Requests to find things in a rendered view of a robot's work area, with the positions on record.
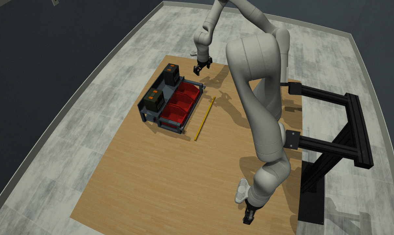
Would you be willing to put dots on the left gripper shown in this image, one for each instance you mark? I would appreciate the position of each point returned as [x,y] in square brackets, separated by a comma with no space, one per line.
[250,213]

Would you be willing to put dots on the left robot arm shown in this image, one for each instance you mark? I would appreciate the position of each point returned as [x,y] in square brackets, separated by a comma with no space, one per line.
[251,58]

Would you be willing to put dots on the red open-front bin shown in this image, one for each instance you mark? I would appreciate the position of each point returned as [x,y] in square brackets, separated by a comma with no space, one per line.
[175,114]
[181,101]
[189,90]

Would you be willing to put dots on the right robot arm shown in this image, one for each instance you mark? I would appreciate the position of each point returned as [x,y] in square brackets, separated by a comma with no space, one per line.
[254,15]

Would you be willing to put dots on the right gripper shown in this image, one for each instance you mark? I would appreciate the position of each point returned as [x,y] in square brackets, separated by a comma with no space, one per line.
[200,65]

